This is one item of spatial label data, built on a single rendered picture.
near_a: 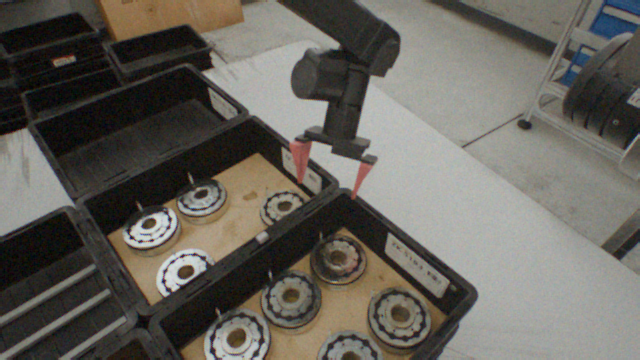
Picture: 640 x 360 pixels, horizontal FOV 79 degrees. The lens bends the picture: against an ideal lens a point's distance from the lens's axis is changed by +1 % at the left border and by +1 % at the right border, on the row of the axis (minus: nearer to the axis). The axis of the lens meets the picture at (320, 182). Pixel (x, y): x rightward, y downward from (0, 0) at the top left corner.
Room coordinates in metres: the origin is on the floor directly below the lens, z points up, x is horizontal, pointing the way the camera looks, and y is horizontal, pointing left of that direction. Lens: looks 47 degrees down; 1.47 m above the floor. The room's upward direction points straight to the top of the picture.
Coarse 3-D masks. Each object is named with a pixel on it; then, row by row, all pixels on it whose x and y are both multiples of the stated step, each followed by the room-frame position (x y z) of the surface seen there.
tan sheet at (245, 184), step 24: (240, 168) 0.64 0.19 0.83; (264, 168) 0.64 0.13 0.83; (240, 192) 0.56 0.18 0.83; (264, 192) 0.56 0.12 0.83; (240, 216) 0.50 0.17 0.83; (120, 240) 0.44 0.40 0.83; (192, 240) 0.44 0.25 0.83; (216, 240) 0.44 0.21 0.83; (240, 240) 0.44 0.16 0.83; (144, 264) 0.38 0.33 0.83; (144, 288) 0.33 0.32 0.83
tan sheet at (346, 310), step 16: (368, 256) 0.40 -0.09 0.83; (368, 272) 0.37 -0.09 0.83; (384, 272) 0.37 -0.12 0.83; (352, 288) 0.33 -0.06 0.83; (368, 288) 0.33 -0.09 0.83; (384, 288) 0.33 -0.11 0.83; (256, 304) 0.30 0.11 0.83; (336, 304) 0.30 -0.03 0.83; (352, 304) 0.30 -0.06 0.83; (368, 304) 0.30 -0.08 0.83; (432, 304) 0.30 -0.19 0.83; (320, 320) 0.28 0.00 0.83; (336, 320) 0.28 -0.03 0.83; (352, 320) 0.28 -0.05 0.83; (400, 320) 0.28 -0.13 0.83; (432, 320) 0.28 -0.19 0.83; (272, 336) 0.25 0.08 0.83; (288, 336) 0.25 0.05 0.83; (304, 336) 0.25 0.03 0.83; (320, 336) 0.25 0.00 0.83; (192, 352) 0.22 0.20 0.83; (272, 352) 0.22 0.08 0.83; (288, 352) 0.22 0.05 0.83; (304, 352) 0.22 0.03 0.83; (384, 352) 0.22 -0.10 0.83
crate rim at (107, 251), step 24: (240, 120) 0.69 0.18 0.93; (192, 144) 0.61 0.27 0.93; (288, 144) 0.61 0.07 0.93; (144, 168) 0.54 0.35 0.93; (312, 168) 0.54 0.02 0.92; (96, 192) 0.48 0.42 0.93; (288, 216) 0.42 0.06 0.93; (96, 240) 0.37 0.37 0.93; (120, 264) 0.32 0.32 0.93; (216, 264) 0.32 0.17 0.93; (144, 312) 0.24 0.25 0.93
